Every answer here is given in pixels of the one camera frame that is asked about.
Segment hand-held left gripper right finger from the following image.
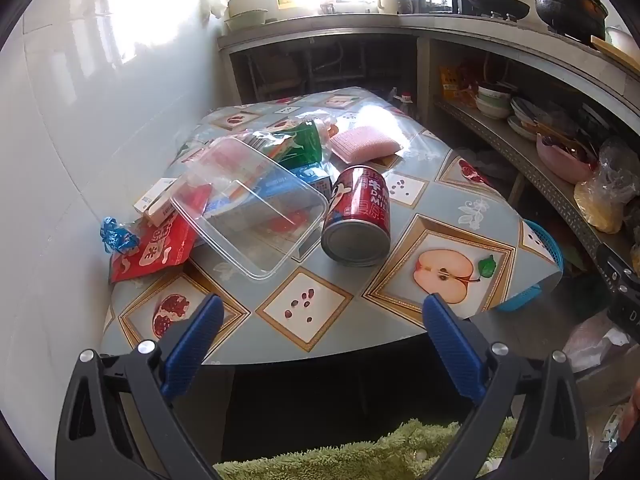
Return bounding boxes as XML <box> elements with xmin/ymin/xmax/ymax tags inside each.
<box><xmin>422</xmin><ymin>292</ymin><xmax>591</xmax><ymax>480</ymax></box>

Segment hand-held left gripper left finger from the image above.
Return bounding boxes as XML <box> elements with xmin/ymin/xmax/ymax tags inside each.
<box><xmin>55</xmin><ymin>294</ymin><xmax>236</xmax><ymax>480</ymax></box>

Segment blue plastic basket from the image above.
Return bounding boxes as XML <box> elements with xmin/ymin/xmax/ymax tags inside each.
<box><xmin>495</xmin><ymin>220</ymin><xmax>565</xmax><ymax>312</ymax></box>

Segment red snack pouch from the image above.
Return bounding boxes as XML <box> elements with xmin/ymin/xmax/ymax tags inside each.
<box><xmin>109</xmin><ymin>185</ymin><xmax>213</xmax><ymax>286</ymax></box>

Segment small white carton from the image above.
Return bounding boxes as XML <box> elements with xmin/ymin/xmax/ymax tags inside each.
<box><xmin>132</xmin><ymin>176</ymin><xmax>181</xmax><ymax>226</ymax></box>

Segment red drink can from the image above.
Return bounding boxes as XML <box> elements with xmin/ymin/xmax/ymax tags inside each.
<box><xmin>320</xmin><ymin>165</ymin><xmax>392</xmax><ymax>267</ymax></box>

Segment pink scrub sponge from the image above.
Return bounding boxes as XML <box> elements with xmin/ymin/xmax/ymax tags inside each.
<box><xmin>330</xmin><ymin>127</ymin><xmax>403</xmax><ymax>165</ymax></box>

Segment pink and white sack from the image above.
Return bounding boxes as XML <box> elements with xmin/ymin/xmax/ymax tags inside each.
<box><xmin>565</xmin><ymin>310</ymin><xmax>640</xmax><ymax>371</ymax></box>

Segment yellow filled bag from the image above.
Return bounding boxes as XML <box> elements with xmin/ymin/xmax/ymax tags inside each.
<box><xmin>574</xmin><ymin>175</ymin><xmax>626</xmax><ymax>234</ymax></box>

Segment clear plastic bag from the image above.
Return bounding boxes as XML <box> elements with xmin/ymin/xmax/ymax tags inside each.
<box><xmin>597</xmin><ymin>137</ymin><xmax>640</xmax><ymax>206</ymax></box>

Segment clear plastic container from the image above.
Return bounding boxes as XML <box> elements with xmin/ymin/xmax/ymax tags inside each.
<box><xmin>170</xmin><ymin>136</ymin><xmax>330</xmax><ymax>281</ymax></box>

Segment pink plastic basin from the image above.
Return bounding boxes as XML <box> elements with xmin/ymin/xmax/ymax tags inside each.
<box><xmin>536</xmin><ymin>132</ymin><xmax>598</xmax><ymax>184</ymax></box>

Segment blue candy wrapper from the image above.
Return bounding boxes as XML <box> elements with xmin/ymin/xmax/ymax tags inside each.
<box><xmin>100</xmin><ymin>216</ymin><xmax>141</xmax><ymax>256</ymax></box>

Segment fruit print tablecloth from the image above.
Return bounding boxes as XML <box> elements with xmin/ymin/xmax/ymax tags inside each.
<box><xmin>100</xmin><ymin>85</ymin><xmax>563</xmax><ymax>366</ymax></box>

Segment green fuzzy garment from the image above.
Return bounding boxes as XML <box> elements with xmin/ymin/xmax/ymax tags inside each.
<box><xmin>212</xmin><ymin>417</ymin><xmax>518</xmax><ymax>480</ymax></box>

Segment stack of plates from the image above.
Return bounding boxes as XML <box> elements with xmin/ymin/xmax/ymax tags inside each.
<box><xmin>507</xmin><ymin>97</ymin><xmax>541</xmax><ymax>141</ymax></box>

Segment stack of white bowls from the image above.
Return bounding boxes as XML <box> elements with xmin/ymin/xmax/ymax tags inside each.
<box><xmin>474</xmin><ymin>84</ymin><xmax>513</xmax><ymax>120</ymax></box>

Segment wooden cutting board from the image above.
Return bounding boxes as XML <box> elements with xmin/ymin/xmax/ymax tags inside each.
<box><xmin>590</xmin><ymin>35</ymin><xmax>640</xmax><ymax>76</ymax></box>

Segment green snack packet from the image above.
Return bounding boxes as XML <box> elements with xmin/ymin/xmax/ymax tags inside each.
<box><xmin>260</xmin><ymin>117</ymin><xmax>331</xmax><ymax>171</ymax></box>

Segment clear wrapper with orange print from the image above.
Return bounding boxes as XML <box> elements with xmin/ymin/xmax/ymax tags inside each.
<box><xmin>300</xmin><ymin>114</ymin><xmax>341</xmax><ymax>141</ymax></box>

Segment orange seasoning packets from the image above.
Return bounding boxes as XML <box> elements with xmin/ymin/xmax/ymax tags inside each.
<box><xmin>439</xmin><ymin>62</ymin><xmax>481</xmax><ymax>108</ymax></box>

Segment black cooking pot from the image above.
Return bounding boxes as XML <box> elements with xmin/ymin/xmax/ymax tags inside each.
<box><xmin>529</xmin><ymin>0</ymin><xmax>608</xmax><ymax>43</ymax></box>

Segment pale green bowl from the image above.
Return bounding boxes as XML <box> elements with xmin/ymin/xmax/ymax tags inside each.
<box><xmin>225</xmin><ymin>9</ymin><xmax>268</xmax><ymax>31</ymax></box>

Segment grey concrete counter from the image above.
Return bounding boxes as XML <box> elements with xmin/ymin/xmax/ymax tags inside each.
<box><xmin>217</xmin><ymin>12</ymin><xmax>640</xmax><ymax>111</ymax></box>

